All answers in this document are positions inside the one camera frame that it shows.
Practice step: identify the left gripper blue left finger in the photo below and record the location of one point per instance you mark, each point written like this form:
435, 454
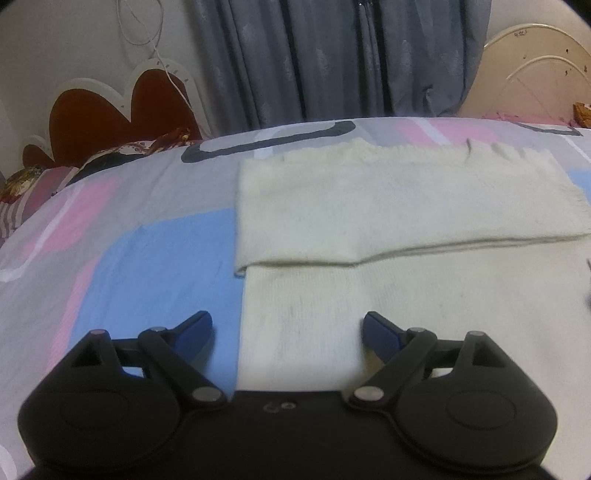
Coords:
170, 352

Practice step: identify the cream knit sweater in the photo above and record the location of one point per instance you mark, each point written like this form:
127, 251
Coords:
470, 237

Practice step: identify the patterned pink blue bedsheet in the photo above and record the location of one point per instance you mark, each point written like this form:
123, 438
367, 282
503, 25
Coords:
152, 242

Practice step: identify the dark floral pillow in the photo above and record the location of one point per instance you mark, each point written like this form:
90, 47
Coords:
132, 151

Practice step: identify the orange box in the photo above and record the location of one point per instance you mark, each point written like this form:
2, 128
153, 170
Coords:
582, 114

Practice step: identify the striped pink pillow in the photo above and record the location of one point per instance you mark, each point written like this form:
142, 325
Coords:
27, 191

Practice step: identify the beige arched headboard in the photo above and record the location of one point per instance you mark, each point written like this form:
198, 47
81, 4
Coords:
530, 72

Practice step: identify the blue-grey curtain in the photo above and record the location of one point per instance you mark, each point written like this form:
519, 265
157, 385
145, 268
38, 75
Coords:
270, 63

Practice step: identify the red white scalloped headboard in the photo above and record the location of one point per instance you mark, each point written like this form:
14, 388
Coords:
87, 116

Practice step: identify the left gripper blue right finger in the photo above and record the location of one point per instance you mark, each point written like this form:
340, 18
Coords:
404, 354

